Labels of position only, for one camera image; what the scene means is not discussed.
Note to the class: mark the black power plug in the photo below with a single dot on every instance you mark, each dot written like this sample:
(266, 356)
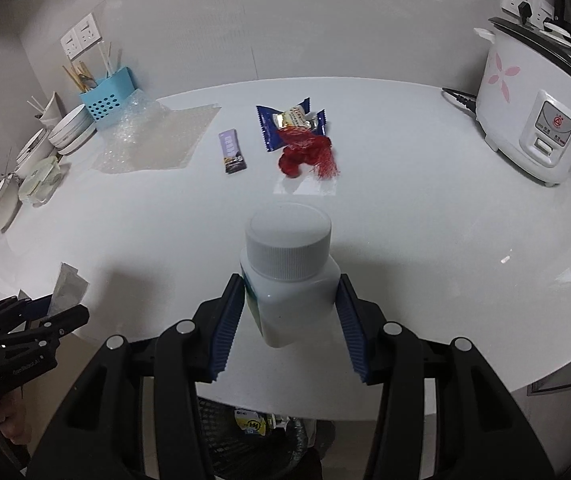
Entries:
(525, 10)

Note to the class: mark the white ceramic bowl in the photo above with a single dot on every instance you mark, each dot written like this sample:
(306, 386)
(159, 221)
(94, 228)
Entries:
(68, 122)

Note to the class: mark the silver pill blister pack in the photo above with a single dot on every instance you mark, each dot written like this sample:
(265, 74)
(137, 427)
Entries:
(68, 285)

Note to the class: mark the red tassel ornament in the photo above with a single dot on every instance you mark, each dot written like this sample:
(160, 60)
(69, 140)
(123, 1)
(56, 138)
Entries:
(305, 157)

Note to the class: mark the bundle of wooden chopsticks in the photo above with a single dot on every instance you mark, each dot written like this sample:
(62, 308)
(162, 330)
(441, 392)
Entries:
(75, 77)

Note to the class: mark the white flowered rice cooker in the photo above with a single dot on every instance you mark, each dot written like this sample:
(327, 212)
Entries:
(515, 110)

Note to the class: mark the thin white straws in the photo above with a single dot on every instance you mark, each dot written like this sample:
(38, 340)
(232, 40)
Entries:
(36, 105)

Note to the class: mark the blue cookie packet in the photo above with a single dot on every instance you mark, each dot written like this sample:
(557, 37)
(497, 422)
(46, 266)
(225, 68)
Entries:
(268, 127)

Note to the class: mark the purple snack bar wrapper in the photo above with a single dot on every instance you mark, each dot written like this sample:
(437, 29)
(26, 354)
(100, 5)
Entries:
(233, 152)

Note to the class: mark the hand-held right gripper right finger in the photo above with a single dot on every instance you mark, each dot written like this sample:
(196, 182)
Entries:
(353, 330)

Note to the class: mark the clear green-clipped food container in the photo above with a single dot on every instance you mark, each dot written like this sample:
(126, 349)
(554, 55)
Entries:
(40, 182)

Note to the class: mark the blue plastic utensil holder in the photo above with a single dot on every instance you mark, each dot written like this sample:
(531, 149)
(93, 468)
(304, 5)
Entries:
(110, 95)

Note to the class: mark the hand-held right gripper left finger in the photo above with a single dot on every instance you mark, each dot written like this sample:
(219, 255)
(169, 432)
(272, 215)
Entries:
(225, 330)

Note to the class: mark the yellow plastic packet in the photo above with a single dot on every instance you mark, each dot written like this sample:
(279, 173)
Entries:
(253, 425)

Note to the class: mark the white pill bottle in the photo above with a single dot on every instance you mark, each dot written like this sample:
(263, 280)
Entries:
(285, 280)

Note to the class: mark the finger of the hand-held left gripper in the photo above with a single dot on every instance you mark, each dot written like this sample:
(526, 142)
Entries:
(35, 307)
(68, 317)

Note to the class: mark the white paper cup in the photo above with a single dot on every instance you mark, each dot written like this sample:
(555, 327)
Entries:
(51, 110)

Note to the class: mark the clear bubble wrap sheet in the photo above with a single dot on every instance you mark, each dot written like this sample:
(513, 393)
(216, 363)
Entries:
(160, 140)

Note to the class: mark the white ceramic plate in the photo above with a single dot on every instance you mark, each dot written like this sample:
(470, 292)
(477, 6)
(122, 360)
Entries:
(83, 142)

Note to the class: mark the black mesh wastebasket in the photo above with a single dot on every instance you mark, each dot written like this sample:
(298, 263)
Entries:
(225, 447)

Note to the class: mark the person's left hand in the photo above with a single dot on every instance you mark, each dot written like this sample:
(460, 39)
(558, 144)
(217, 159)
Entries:
(13, 425)

